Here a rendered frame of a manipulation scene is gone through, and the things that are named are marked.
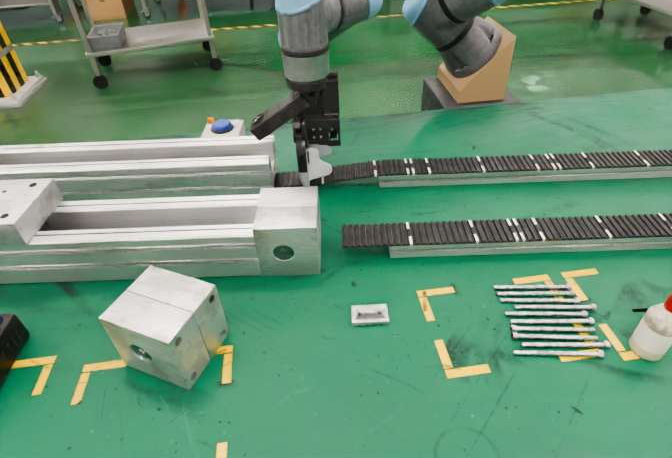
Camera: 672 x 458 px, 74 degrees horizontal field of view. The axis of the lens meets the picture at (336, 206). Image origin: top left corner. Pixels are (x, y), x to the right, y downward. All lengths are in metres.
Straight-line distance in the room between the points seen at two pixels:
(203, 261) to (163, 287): 0.13
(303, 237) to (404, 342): 0.20
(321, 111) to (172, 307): 0.40
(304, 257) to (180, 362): 0.22
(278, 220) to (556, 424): 0.42
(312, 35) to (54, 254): 0.50
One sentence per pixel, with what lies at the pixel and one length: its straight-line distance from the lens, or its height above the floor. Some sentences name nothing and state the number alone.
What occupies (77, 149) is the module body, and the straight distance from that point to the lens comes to 0.98.
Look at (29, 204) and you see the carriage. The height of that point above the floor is 0.90.
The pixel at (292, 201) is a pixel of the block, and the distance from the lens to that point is 0.67.
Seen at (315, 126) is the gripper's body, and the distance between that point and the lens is 0.76.
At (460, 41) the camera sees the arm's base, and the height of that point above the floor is 0.93.
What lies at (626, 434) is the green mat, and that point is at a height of 0.78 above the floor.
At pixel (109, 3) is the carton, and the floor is 0.16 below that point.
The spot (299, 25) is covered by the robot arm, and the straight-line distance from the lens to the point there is 0.70.
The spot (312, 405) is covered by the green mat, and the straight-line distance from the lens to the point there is 0.57.
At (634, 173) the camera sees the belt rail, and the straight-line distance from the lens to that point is 1.01.
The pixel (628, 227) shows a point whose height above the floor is 0.81.
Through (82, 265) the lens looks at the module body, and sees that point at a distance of 0.78.
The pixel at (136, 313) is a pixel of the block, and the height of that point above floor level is 0.87.
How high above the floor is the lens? 1.28
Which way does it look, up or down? 38 degrees down
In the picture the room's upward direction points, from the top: 3 degrees counter-clockwise
